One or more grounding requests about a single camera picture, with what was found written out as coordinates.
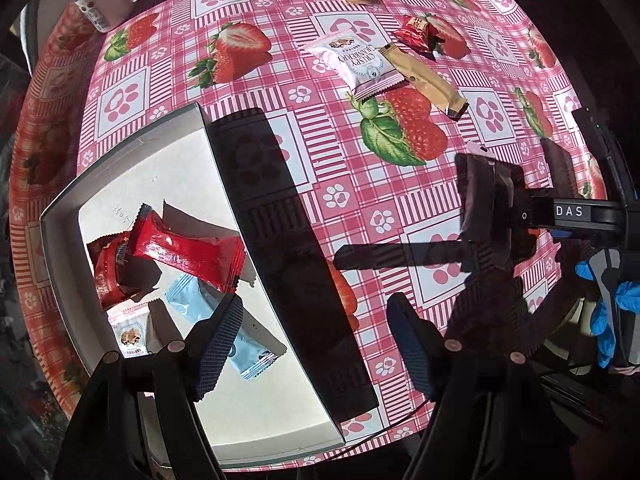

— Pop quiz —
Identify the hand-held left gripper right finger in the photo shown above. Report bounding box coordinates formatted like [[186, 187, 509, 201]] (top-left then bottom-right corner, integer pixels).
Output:
[[386, 291, 587, 480]]

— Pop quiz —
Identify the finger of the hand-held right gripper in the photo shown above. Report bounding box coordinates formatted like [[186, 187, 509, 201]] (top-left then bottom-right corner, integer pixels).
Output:
[[497, 224, 541, 262], [492, 164, 528, 211]]

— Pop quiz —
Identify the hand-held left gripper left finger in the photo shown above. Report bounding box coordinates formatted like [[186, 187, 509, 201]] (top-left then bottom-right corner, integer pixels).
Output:
[[65, 293, 246, 480]]

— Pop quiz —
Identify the light blue snack packet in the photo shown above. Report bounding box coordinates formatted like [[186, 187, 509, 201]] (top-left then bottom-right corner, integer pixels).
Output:
[[164, 276, 279, 382]]

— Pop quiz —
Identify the white cookie picture packet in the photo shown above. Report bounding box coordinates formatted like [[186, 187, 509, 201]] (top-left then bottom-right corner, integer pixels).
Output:
[[109, 309, 152, 359]]

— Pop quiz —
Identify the long red snack packet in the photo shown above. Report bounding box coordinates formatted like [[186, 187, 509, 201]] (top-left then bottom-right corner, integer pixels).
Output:
[[126, 204, 247, 294]]

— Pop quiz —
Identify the round red snack packet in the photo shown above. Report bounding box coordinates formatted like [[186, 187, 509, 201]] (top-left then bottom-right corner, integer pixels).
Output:
[[86, 236, 152, 312]]

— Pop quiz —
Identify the long tan snack packet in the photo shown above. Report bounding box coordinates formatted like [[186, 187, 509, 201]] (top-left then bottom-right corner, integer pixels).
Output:
[[379, 44, 469, 122]]

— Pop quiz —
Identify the white cardboard box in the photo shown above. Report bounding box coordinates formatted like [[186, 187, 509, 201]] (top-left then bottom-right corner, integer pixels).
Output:
[[39, 102, 382, 467]]

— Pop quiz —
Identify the small red snack packet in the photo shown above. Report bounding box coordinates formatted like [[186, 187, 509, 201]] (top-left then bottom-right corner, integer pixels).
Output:
[[391, 13, 445, 57]]

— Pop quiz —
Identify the white and pink snack packet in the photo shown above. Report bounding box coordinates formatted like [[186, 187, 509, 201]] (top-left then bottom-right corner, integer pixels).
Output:
[[304, 31, 407, 102]]

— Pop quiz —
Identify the person's right hand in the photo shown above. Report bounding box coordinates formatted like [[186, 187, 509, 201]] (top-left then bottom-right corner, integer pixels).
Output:
[[574, 259, 640, 369]]

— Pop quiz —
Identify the pink strawberry print tablecloth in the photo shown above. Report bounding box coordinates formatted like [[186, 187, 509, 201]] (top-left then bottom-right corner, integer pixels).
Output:
[[9, 0, 608, 468]]

